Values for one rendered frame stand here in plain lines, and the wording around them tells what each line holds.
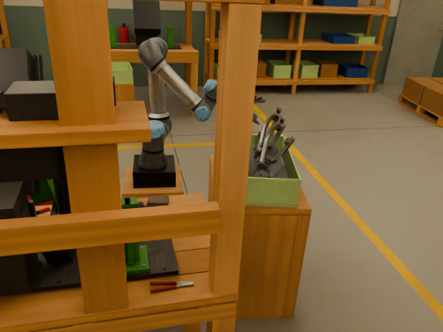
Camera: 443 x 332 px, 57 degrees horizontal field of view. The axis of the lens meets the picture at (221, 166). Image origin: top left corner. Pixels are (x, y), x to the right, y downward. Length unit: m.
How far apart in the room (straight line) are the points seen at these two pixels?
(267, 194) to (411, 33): 6.91
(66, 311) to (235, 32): 1.04
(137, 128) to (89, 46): 0.23
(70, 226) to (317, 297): 2.01
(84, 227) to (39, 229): 0.12
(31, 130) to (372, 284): 2.54
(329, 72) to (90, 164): 6.60
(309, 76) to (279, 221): 5.31
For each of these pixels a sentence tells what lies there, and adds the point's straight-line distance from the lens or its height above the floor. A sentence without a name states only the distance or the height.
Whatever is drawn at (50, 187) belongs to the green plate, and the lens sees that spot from 1.62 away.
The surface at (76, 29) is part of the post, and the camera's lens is 1.07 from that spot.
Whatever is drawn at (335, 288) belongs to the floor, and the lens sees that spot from 3.00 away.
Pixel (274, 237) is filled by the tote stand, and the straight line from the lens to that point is 2.30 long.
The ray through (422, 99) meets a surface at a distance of 7.03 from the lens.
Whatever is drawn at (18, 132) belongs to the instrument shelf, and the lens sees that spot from 1.13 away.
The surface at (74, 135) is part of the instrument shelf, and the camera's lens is 1.10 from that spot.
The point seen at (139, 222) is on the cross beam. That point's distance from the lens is 1.22.
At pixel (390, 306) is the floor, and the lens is 3.01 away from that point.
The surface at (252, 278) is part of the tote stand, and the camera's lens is 2.46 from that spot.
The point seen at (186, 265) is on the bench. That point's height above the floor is 0.88.
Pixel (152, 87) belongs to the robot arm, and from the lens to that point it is 2.22.
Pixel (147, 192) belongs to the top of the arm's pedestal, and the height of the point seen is 0.85.
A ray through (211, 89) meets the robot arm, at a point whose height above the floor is 1.35.
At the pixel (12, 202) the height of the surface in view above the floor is 1.24.
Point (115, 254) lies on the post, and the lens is 1.34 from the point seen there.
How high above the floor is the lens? 1.93
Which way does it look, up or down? 26 degrees down
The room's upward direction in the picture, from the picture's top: 3 degrees clockwise
